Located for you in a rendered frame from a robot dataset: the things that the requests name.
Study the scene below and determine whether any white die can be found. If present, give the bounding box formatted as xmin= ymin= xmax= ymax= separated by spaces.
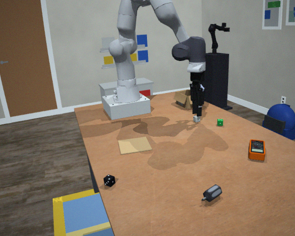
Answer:
xmin=193 ymin=116 xmax=200 ymax=122

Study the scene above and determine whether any beige square mat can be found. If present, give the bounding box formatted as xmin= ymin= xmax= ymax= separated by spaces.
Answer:
xmin=118 ymin=137 xmax=152 ymax=155

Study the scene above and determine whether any green die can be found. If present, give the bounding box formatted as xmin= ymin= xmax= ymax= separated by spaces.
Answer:
xmin=217 ymin=119 xmax=223 ymax=126

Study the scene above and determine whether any orange digital multimeter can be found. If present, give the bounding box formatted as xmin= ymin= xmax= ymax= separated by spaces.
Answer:
xmin=248 ymin=139 xmax=266 ymax=161

